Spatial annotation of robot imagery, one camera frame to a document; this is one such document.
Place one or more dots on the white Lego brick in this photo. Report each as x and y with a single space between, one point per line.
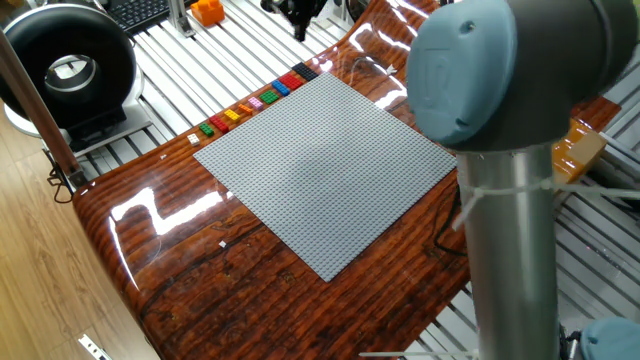
193 140

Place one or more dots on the taped cardboard box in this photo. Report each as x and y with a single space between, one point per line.
580 150

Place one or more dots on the aluminium upright profile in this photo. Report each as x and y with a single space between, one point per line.
180 17

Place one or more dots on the wide red Lego plate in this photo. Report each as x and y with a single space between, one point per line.
291 81

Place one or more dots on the black keyboard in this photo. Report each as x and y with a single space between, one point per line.
140 12

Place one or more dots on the aluminium frame strut with bracket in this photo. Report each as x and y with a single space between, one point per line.
92 346

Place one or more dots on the pink Lego brick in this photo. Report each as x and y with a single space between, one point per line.
255 103

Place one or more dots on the white zip tie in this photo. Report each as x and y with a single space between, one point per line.
590 190

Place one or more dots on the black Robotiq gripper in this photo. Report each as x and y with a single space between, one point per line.
305 7

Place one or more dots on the wood-grain table cover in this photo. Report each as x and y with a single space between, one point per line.
250 300

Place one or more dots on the thin orange Lego brick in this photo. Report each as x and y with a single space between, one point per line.
245 109

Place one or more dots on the yellow Lego brick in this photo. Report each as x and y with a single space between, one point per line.
232 115

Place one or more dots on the small green Lego brick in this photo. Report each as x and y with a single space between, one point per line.
206 129

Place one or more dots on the large grey Lego baseplate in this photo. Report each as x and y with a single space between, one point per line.
325 170

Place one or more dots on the square green Lego plate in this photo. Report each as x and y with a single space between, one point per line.
269 97

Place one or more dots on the blue Lego brick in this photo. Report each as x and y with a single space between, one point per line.
280 88

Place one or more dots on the brown slanted frame post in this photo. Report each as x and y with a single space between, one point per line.
35 105

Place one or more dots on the crumpled white paper scrap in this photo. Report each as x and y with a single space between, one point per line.
391 69

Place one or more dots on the long red Lego brick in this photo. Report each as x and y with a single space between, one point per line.
219 124

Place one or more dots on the black Lego plate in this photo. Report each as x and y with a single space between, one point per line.
305 71

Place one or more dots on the small black device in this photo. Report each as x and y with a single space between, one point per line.
269 5

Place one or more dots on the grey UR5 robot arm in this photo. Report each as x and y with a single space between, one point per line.
510 225

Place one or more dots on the big orange toy block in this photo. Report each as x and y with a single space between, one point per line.
207 11

